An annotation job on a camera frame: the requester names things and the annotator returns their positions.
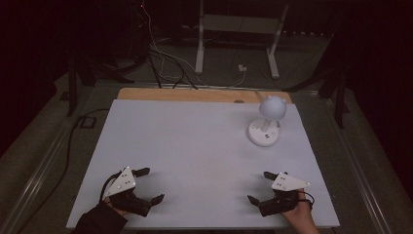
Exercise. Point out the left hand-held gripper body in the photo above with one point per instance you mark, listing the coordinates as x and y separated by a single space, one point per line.
122 183

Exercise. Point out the person's right hand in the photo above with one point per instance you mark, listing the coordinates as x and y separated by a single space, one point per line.
300 213

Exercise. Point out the white round-headed desk lamp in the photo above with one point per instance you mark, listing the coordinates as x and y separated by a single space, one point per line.
268 125

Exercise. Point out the white metal stand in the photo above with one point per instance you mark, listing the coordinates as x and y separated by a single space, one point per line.
238 24

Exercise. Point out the white table mat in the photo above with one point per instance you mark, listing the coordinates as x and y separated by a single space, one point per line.
195 156

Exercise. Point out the white plug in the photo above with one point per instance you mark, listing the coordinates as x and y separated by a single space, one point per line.
242 68

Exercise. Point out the wooden table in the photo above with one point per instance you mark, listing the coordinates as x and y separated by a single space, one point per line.
195 95

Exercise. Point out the person's left hand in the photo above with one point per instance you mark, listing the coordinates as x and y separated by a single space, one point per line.
116 209

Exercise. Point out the black tripod stand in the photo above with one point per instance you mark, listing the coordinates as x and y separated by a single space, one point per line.
339 94
73 87

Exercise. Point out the metal floor rail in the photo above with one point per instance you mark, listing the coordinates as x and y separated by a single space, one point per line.
357 169
35 182

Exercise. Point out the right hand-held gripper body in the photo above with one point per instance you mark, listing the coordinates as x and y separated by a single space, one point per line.
281 200

